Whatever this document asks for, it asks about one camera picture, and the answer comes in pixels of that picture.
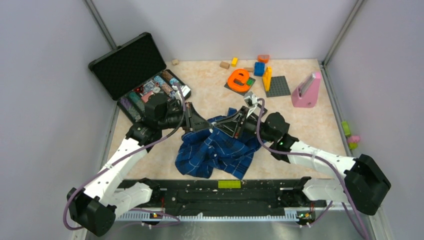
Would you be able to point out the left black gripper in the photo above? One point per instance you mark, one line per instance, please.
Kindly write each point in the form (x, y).
(197, 122)

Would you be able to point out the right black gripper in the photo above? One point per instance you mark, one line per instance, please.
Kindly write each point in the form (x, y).
(230, 125)

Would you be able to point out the blue plaid shirt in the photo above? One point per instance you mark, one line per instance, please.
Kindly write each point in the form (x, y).
(203, 151)

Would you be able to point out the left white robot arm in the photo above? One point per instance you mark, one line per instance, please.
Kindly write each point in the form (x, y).
(95, 205)

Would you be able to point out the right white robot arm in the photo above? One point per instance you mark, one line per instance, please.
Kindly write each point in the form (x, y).
(353, 180)

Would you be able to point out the orange letter e toy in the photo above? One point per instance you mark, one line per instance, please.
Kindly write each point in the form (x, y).
(237, 80)

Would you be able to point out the green lego brick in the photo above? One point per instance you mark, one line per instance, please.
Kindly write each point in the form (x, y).
(250, 81)

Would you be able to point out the lime green brick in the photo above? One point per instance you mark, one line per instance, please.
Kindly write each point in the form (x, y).
(229, 184)

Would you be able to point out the wooden block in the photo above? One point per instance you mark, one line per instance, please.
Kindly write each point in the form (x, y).
(224, 65)

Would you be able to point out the yellow toy piece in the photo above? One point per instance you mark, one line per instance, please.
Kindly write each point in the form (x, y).
(267, 78)

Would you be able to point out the grey lego baseplate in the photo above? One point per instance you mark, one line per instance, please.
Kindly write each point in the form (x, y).
(278, 87)

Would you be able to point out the small yellow block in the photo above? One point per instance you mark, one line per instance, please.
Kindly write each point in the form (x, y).
(234, 62)

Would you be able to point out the small wooden cube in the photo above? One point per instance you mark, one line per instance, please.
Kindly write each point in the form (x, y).
(175, 62)

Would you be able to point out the blue lego brick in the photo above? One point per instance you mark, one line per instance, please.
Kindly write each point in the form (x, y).
(259, 69)

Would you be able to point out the orange cup toy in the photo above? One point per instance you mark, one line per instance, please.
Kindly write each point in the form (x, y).
(263, 58)

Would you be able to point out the pink wedge stand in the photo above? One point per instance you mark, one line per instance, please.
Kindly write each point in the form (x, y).
(306, 93)

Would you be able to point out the black poker chip case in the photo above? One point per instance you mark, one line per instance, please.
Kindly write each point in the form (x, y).
(133, 73)

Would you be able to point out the green pink toy outside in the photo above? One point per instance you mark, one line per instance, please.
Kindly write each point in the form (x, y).
(352, 140)

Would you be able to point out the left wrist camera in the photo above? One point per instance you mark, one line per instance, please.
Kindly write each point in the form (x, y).
(183, 91)

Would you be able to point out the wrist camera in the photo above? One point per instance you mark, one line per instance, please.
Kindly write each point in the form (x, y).
(183, 91)
(252, 102)

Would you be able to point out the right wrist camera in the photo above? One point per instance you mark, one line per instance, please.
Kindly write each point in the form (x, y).
(252, 102)

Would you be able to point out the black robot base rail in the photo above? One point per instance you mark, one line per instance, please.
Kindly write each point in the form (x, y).
(276, 200)

